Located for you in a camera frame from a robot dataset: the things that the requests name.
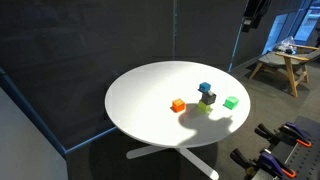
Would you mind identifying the purple black bar clamp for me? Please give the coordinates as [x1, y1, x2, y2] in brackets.
[254, 121, 313, 149]
[230, 147, 298, 180]

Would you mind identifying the blue block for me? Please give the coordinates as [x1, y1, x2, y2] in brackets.
[198, 81, 212, 94]

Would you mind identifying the clear plastic bag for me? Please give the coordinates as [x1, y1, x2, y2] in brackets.
[274, 35, 298, 56]

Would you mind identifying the wooden armchair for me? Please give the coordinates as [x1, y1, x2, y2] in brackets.
[248, 43, 320, 98]

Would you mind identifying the green block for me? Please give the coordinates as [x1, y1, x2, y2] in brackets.
[223, 96, 240, 110]

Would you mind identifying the blue metal frame rail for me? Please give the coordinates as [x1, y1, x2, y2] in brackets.
[0, 66, 118, 156]

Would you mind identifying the yellow-green block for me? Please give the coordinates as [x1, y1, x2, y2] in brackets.
[196, 100, 212, 113]

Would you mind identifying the blue lit window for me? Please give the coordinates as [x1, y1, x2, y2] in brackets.
[261, 0, 320, 56]

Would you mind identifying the white table base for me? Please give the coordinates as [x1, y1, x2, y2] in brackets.
[125, 142, 220, 180]

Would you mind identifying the orange block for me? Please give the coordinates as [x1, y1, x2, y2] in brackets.
[171, 98, 186, 113]

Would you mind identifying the gray block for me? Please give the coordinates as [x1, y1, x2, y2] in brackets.
[200, 90, 217, 106]

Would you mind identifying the black perforated board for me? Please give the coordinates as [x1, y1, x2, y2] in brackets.
[266, 115, 320, 180]

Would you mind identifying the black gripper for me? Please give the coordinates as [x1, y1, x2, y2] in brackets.
[241, 0, 272, 34]

